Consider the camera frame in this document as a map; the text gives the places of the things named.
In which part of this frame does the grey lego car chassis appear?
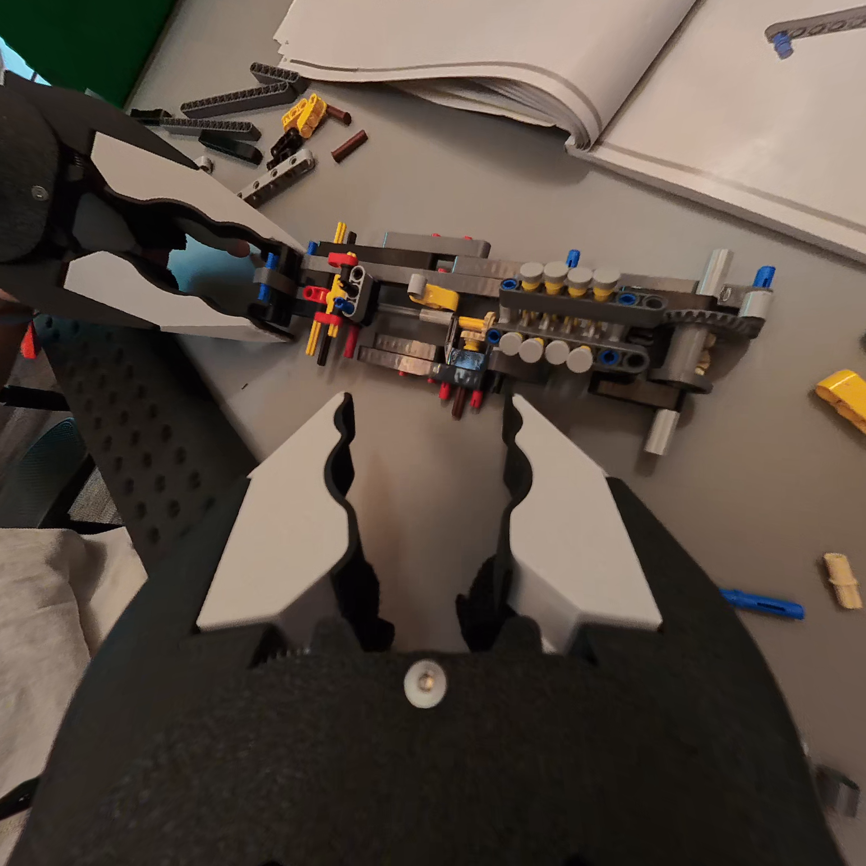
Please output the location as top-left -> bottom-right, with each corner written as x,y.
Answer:
252,220 -> 777,456

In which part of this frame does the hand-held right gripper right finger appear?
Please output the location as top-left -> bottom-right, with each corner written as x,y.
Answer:
455,392 -> 663,655

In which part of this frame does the short dark grey lego beam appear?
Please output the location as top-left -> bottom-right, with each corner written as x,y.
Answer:
249,61 -> 310,93

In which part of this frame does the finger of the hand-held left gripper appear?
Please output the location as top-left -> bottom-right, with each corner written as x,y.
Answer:
87,130 -> 303,263
63,250 -> 300,344

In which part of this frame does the large yellow lego liftarm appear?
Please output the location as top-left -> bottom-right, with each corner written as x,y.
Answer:
291,93 -> 330,139

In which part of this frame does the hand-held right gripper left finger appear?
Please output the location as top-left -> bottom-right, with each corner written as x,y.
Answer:
196,390 -> 395,652

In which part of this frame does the black flat lego panel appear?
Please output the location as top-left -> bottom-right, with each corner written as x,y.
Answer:
198,130 -> 265,166

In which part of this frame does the grey curved lego piece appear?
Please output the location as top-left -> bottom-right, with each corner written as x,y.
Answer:
811,765 -> 865,821

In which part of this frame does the green storage bin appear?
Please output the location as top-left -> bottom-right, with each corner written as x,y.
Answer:
0,0 -> 179,109

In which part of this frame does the blue long lego pin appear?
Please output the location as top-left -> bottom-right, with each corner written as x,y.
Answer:
719,587 -> 806,621

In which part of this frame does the open lego instruction booklet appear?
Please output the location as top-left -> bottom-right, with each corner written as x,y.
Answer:
272,0 -> 866,263

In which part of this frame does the tan lego pin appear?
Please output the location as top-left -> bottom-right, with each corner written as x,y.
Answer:
822,551 -> 865,611

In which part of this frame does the yellow lego connector block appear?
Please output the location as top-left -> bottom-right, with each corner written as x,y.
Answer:
814,369 -> 866,435

